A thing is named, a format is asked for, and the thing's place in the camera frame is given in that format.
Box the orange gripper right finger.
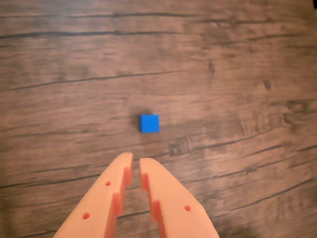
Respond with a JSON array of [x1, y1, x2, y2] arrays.
[[139, 158, 219, 238]]

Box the blue cube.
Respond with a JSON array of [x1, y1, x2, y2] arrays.
[[138, 114, 160, 133]]

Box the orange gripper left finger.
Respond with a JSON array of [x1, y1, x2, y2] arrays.
[[53, 152, 135, 238]]

